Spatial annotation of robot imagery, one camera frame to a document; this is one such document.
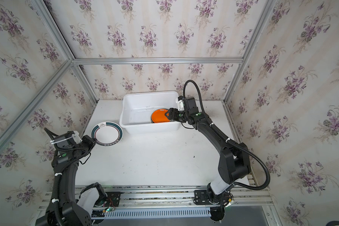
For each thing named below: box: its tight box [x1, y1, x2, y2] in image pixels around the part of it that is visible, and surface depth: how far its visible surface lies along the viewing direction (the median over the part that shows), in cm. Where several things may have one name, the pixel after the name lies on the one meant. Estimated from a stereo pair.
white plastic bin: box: [119, 91, 182, 135], surface depth 110 cm
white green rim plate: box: [91, 121, 123, 146], surface depth 88 cm
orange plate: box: [150, 108, 171, 124], surface depth 105 cm
